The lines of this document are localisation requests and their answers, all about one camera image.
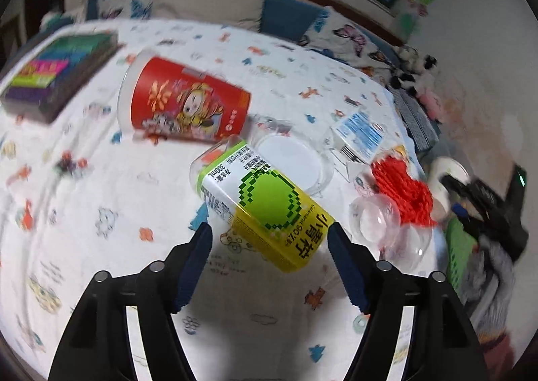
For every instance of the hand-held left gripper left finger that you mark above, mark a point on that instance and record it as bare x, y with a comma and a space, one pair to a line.
193, 267

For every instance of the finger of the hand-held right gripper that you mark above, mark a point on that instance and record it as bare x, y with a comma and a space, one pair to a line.
464, 215
458, 188

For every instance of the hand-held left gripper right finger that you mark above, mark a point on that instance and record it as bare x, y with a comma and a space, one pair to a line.
349, 267

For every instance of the green plastic basket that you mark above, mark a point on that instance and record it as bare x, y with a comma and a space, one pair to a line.
458, 255

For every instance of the yellow green drink bottle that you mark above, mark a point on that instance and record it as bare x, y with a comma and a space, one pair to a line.
269, 200

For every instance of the white blue carton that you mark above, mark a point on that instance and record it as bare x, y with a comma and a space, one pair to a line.
357, 133

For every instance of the red paper cup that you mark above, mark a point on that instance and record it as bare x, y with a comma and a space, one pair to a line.
185, 99

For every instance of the clear plastic balls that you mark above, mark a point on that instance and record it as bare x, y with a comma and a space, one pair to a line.
374, 221

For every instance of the red mesh net bag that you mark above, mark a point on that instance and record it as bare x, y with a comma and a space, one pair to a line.
403, 192

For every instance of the clear plastic cup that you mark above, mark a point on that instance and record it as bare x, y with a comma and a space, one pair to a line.
412, 248

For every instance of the grey cloth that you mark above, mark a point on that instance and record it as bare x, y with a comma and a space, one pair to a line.
496, 288

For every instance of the striped cloth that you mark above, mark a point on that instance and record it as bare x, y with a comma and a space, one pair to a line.
416, 120

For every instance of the pink plush toy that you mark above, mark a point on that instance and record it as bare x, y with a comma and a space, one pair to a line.
428, 99

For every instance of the clear round plastic lid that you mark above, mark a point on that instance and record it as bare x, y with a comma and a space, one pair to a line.
294, 162

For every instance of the printed bedsheet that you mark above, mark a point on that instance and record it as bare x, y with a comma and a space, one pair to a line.
105, 179

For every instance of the black white plush toy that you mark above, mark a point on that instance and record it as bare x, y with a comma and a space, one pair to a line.
414, 64

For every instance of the butterfly print blanket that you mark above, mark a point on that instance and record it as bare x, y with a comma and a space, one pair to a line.
349, 36

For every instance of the blue pillow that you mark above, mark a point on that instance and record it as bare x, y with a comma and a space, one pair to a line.
290, 15

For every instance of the colourful flat box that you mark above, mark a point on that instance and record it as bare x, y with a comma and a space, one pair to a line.
54, 70

